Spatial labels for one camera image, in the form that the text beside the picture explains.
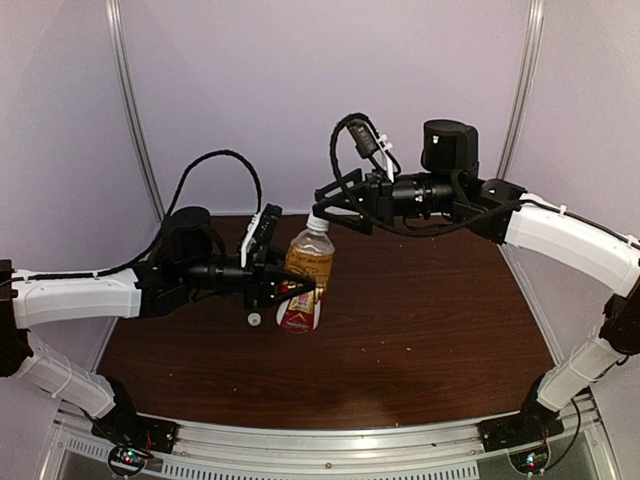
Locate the white tea bottle cap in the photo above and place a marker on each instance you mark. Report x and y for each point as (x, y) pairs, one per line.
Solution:
(317, 224)

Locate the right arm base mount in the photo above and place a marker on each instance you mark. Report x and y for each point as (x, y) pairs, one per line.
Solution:
(532, 423)

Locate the left aluminium frame post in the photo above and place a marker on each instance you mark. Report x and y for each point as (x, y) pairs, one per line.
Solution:
(132, 115)

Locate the right aluminium frame post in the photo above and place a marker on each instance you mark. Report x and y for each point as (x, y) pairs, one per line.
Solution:
(528, 66)

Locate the left circuit board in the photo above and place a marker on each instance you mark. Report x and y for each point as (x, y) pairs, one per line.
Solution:
(125, 461)

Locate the front aluminium rail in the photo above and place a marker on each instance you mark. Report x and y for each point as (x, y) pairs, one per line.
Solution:
(449, 450)

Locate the right circuit board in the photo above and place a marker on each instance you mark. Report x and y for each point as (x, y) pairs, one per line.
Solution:
(530, 461)

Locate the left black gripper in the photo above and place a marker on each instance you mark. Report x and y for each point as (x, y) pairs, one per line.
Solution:
(260, 278)

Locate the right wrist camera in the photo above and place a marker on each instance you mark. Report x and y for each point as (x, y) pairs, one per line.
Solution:
(373, 146)

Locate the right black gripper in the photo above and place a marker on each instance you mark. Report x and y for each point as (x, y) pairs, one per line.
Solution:
(379, 204)

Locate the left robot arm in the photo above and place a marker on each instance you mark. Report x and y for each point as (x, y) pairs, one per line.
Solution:
(189, 258)

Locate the circuit board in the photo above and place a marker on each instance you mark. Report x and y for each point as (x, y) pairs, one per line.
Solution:
(530, 461)
(125, 461)

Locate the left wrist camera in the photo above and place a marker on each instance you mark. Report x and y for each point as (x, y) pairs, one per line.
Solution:
(259, 232)

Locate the white water bottle cap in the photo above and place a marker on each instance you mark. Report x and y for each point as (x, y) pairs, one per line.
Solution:
(254, 319)

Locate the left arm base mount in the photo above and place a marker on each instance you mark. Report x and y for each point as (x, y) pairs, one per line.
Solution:
(124, 426)

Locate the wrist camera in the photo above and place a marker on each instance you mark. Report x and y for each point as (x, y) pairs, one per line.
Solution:
(259, 232)
(373, 146)

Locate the aluminium frame post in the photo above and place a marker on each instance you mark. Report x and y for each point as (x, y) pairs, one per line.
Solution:
(528, 66)
(132, 115)

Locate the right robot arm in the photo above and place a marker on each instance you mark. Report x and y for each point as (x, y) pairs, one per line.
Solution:
(448, 196)

